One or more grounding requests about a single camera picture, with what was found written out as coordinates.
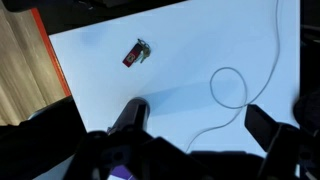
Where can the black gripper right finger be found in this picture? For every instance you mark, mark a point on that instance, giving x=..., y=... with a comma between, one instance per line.
x=276, y=146

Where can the purple folder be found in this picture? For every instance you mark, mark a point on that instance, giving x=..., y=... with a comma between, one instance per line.
x=121, y=172

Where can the black jacket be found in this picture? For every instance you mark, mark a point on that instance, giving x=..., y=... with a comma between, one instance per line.
x=36, y=146

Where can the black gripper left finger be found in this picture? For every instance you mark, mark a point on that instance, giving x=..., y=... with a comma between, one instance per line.
x=150, y=156

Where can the keys with red tag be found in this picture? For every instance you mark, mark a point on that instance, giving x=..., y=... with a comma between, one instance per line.
x=132, y=56

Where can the orange floor tape strip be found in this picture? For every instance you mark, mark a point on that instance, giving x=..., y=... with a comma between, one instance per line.
x=50, y=50

